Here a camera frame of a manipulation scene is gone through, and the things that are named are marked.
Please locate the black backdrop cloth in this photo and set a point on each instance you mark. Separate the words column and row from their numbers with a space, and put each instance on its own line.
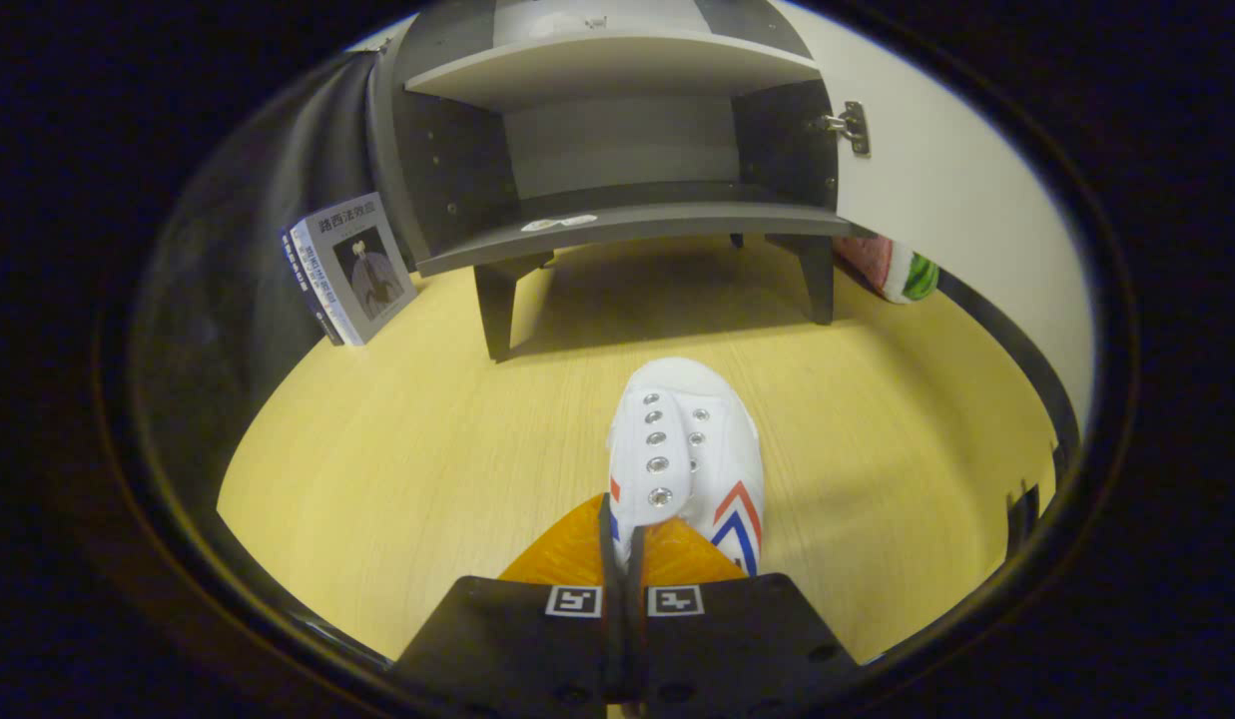
column 238, row 280

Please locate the metal door hinge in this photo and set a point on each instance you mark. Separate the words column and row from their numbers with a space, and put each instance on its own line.
column 849, row 125

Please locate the watermelon slice toy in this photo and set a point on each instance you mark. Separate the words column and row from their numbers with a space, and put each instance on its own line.
column 902, row 270

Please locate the grey shoe cabinet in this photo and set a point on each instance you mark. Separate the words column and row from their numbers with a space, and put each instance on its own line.
column 617, row 225

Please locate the white shoe with striped sides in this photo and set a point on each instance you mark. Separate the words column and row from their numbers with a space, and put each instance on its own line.
column 677, row 449

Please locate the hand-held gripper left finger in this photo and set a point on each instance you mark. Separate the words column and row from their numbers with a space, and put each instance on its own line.
column 609, row 569

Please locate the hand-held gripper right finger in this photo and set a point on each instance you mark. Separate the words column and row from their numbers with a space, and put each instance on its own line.
column 636, row 589

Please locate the blue spine book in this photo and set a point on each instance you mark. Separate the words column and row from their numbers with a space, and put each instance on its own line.
column 303, row 275

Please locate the grey cover book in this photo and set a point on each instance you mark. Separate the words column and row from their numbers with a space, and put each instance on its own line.
column 362, row 270

